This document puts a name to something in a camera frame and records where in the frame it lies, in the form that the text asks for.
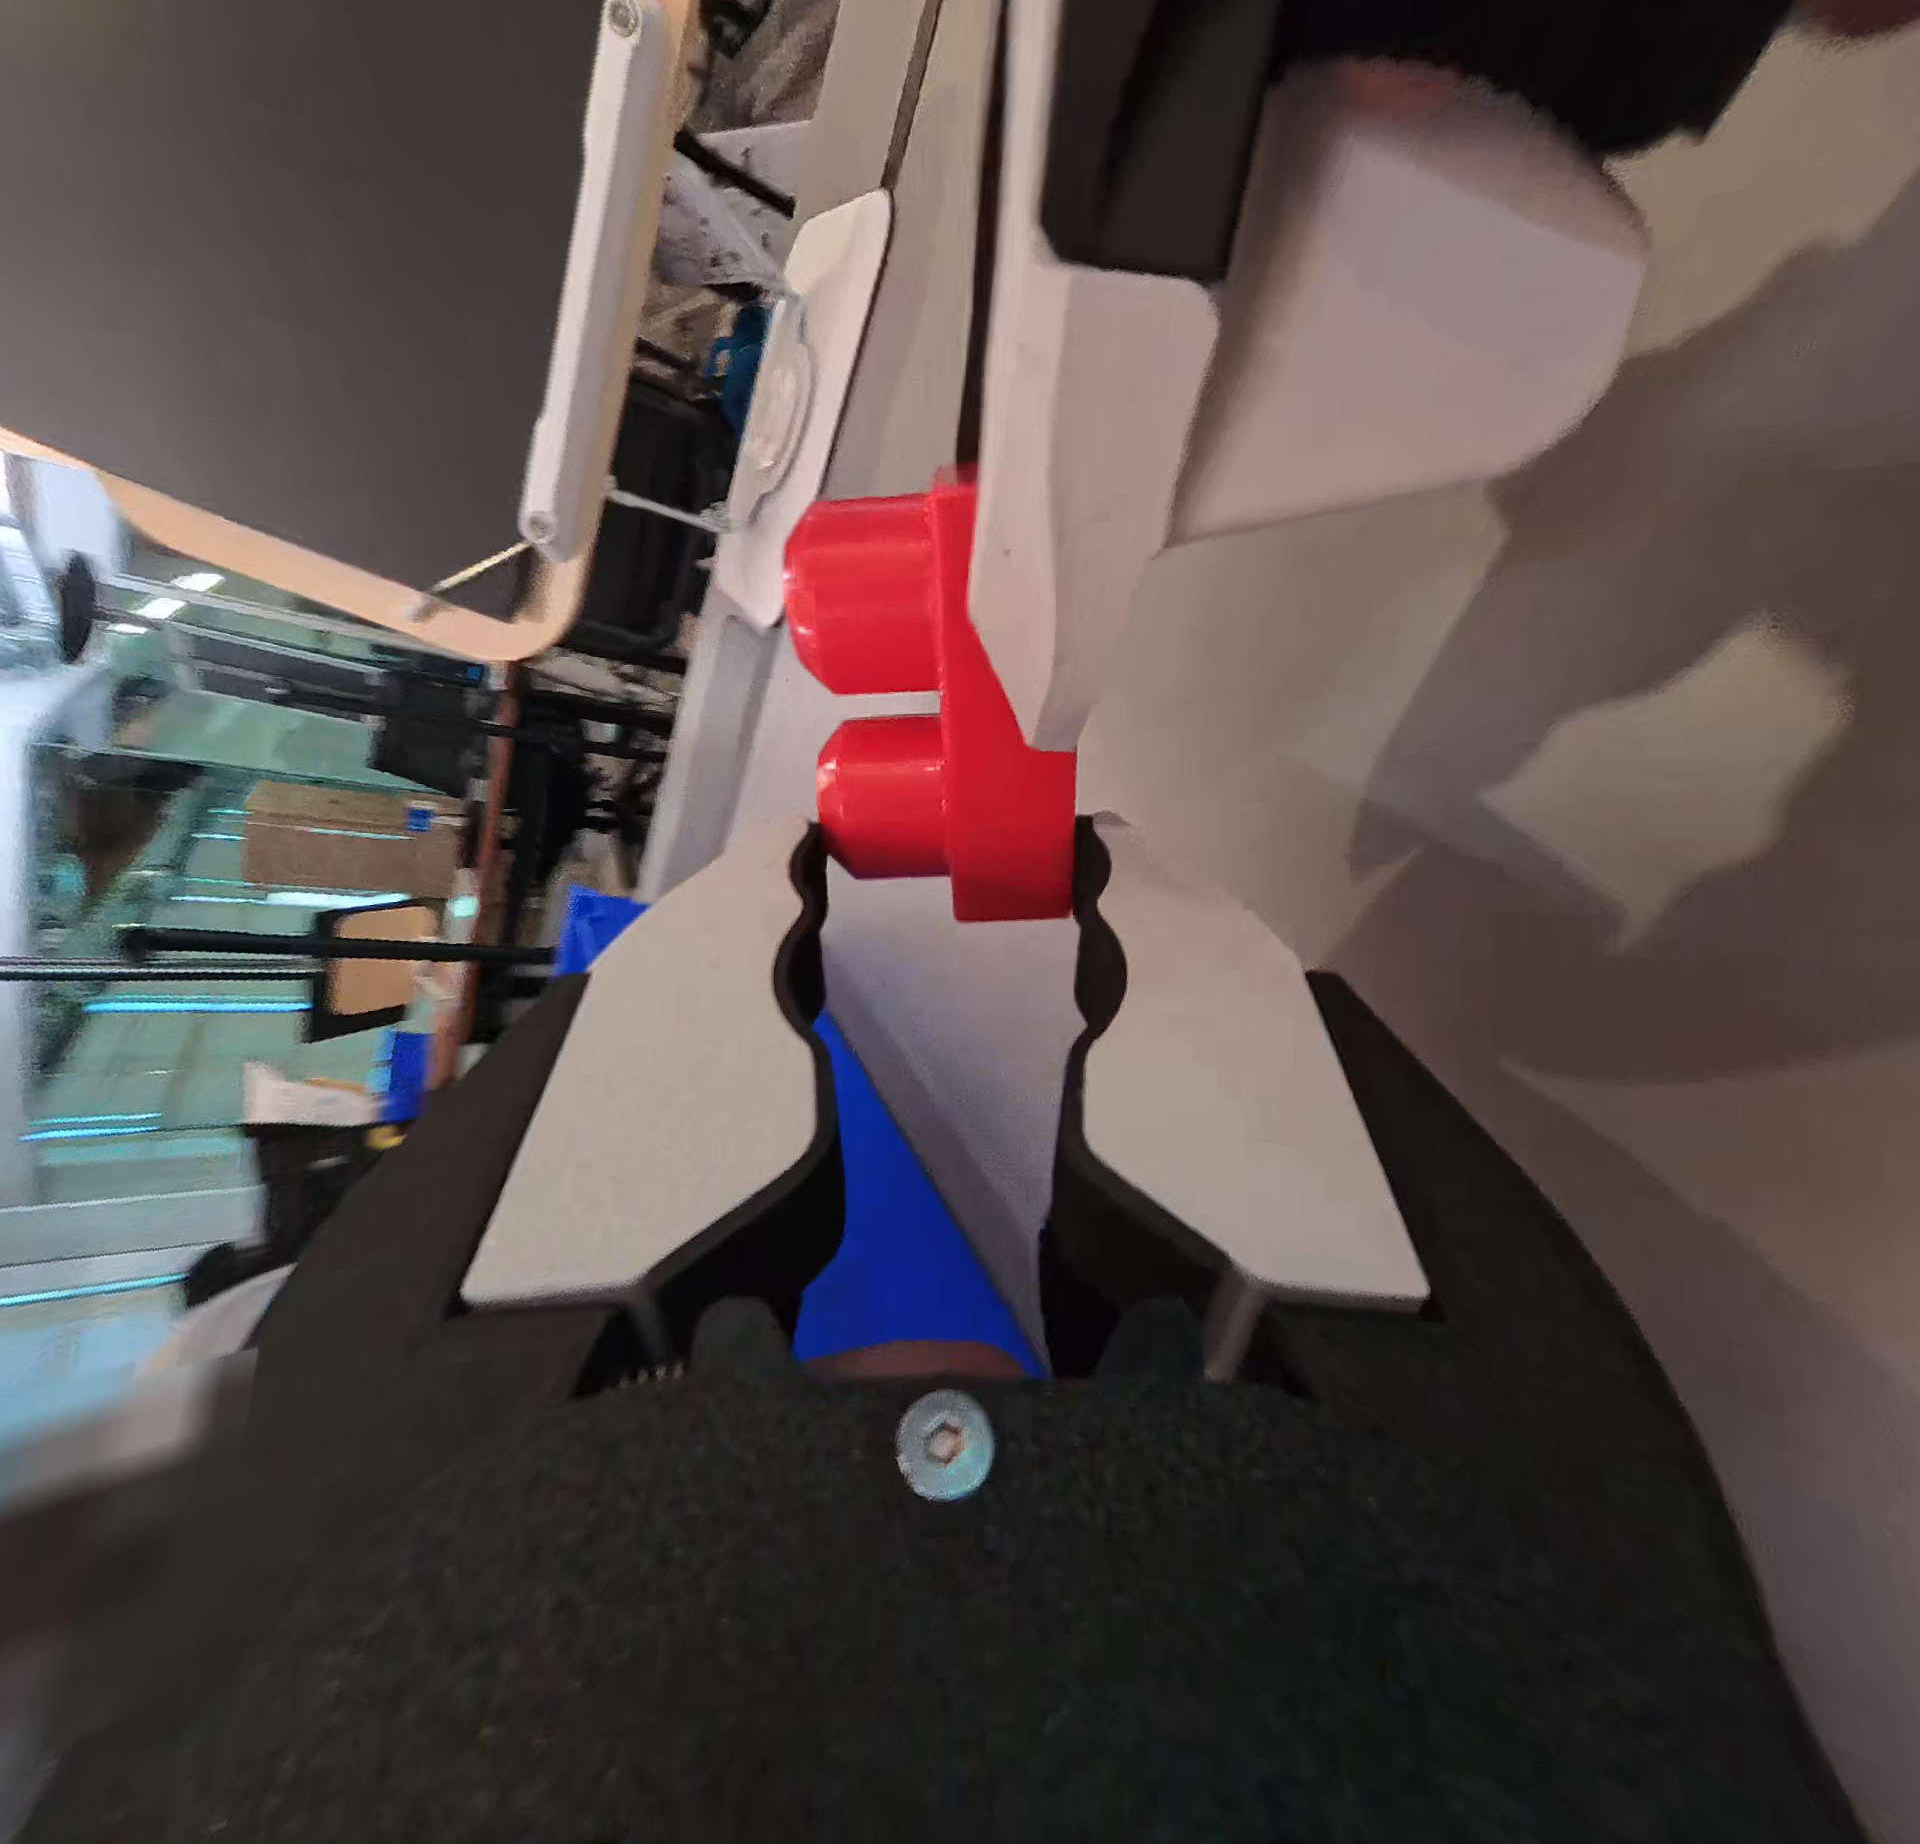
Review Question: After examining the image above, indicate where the wood-framed black panel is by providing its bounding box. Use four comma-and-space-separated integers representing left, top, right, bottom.
0, 0, 708, 665

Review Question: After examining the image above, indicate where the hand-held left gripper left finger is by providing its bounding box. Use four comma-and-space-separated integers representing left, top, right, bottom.
456, 816, 842, 1315

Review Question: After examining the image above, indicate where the blue storage bin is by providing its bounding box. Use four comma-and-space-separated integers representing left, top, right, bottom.
553, 885, 1048, 1383

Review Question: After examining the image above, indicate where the blue bag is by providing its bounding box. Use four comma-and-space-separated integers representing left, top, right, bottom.
701, 303, 777, 424

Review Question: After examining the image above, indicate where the grey desk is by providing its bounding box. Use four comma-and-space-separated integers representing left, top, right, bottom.
635, 0, 1920, 1803

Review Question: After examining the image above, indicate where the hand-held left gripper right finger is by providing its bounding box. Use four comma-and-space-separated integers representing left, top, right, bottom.
1050, 813, 1433, 1377

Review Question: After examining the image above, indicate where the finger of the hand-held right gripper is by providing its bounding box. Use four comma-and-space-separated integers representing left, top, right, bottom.
966, 0, 1224, 755

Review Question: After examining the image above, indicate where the red toy brick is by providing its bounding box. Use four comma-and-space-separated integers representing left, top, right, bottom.
780, 464, 1082, 927

